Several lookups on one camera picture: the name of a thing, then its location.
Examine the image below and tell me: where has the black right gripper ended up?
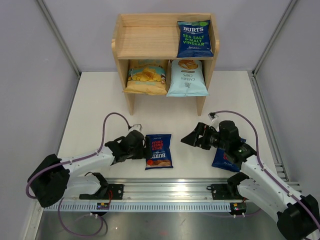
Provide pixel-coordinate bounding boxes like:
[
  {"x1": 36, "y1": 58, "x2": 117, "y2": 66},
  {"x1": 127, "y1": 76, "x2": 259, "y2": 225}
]
[{"x1": 181, "y1": 122, "x2": 229, "y2": 150}]

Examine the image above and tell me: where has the blue Burts chilli bag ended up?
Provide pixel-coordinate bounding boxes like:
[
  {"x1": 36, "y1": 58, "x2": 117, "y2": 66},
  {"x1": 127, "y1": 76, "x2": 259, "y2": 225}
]
[
  {"x1": 145, "y1": 134, "x2": 173, "y2": 170},
  {"x1": 212, "y1": 148, "x2": 240, "y2": 173}
]

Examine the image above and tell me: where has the light blue cassava chips bag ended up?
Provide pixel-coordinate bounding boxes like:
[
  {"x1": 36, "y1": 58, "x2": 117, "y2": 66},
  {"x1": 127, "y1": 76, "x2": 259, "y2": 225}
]
[{"x1": 166, "y1": 59, "x2": 209, "y2": 97}]

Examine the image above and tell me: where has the tan kettle cooked chips bag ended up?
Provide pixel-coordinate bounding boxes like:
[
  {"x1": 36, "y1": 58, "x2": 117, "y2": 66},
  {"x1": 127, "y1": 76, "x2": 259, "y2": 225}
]
[{"x1": 124, "y1": 59, "x2": 169, "y2": 95}]

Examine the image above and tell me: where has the blue Burts sea salt bag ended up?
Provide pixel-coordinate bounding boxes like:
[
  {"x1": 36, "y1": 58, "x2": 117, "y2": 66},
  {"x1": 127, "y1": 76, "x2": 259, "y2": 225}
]
[{"x1": 177, "y1": 20, "x2": 214, "y2": 58}]

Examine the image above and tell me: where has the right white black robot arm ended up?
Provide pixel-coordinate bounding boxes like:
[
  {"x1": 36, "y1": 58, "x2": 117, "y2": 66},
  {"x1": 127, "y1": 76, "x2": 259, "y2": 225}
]
[{"x1": 181, "y1": 120, "x2": 320, "y2": 240}]

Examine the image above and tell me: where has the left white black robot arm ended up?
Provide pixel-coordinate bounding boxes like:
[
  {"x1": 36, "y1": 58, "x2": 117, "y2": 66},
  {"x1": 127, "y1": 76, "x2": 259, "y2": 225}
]
[{"x1": 27, "y1": 129, "x2": 152, "y2": 208}]

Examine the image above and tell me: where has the wooden two-tier shelf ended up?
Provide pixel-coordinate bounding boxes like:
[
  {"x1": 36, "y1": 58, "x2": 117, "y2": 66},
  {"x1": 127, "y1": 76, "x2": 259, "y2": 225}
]
[{"x1": 110, "y1": 13, "x2": 221, "y2": 117}]

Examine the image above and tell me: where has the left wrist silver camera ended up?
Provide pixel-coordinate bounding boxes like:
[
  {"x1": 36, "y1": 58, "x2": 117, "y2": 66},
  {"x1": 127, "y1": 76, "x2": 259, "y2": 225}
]
[{"x1": 128, "y1": 124, "x2": 143, "y2": 132}]

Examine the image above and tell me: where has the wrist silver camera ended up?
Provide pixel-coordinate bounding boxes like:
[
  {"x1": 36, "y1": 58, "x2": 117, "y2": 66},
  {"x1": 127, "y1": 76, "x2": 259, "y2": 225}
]
[
  {"x1": 128, "y1": 124, "x2": 143, "y2": 132},
  {"x1": 208, "y1": 112, "x2": 219, "y2": 124}
]

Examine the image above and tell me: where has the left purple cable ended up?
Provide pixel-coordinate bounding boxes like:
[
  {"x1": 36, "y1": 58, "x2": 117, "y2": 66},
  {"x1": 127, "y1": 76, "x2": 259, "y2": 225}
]
[{"x1": 25, "y1": 112, "x2": 132, "y2": 237}]

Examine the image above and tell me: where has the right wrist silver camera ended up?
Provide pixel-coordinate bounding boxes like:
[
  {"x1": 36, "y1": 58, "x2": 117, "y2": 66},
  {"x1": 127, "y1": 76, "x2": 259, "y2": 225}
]
[{"x1": 208, "y1": 112, "x2": 219, "y2": 124}]

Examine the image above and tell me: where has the aluminium rail frame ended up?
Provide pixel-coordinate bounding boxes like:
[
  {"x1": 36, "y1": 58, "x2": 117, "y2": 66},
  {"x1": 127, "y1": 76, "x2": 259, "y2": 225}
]
[{"x1": 66, "y1": 178, "x2": 229, "y2": 202}]

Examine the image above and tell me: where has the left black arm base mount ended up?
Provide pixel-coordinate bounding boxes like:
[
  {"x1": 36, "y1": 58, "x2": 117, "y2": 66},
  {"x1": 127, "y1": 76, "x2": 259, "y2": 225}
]
[{"x1": 79, "y1": 184, "x2": 124, "y2": 200}]

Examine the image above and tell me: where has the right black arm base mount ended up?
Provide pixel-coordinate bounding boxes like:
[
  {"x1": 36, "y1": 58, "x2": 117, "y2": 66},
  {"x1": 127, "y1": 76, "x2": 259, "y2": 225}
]
[{"x1": 207, "y1": 183, "x2": 244, "y2": 201}]

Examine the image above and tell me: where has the white slotted cable duct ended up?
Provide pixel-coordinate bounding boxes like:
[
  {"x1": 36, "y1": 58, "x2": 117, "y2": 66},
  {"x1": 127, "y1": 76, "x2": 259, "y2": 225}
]
[{"x1": 44, "y1": 201, "x2": 231, "y2": 213}]

